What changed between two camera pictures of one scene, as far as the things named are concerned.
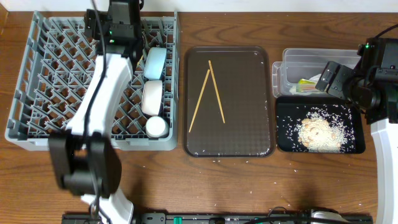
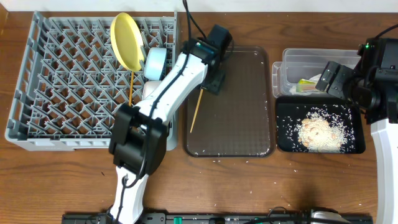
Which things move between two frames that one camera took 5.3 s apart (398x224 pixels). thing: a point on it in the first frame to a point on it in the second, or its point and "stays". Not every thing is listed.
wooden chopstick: [217, 91] to [130, 89]
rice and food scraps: [319, 134] stays
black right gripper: [335, 88] stays
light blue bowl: [154, 63] stays
